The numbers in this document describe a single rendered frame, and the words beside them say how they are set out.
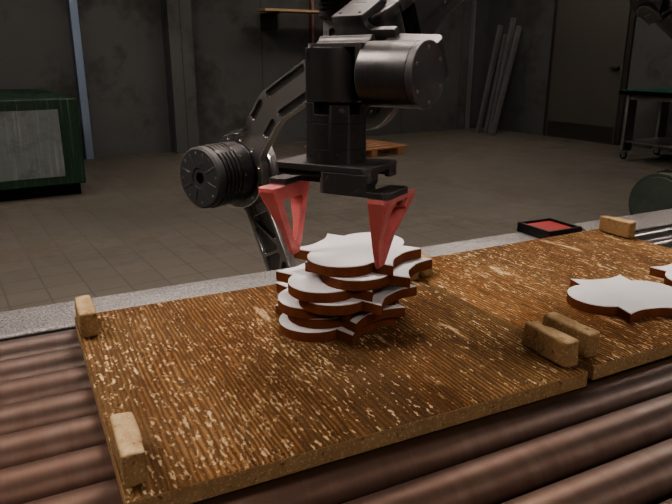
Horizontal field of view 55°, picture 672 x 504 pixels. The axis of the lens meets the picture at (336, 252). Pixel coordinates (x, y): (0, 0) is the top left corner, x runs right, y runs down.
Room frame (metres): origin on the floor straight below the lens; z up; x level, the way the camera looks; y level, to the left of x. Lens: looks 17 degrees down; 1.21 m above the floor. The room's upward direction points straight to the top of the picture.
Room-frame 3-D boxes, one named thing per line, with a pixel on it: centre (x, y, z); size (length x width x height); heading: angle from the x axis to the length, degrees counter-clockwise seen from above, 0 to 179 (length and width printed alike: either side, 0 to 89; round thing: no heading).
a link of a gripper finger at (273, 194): (0.64, 0.03, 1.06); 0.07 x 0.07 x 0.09; 61
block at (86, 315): (0.63, 0.26, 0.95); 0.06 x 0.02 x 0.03; 26
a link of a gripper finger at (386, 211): (0.60, -0.03, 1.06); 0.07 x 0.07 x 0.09; 61
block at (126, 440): (0.39, 0.15, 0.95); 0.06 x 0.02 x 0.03; 26
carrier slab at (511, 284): (0.80, -0.34, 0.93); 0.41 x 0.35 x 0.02; 118
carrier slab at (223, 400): (0.60, 0.03, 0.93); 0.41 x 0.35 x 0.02; 116
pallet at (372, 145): (8.26, -0.26, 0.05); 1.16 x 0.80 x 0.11; 124
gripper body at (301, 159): (0.62, 0.00, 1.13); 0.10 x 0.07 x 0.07; 61
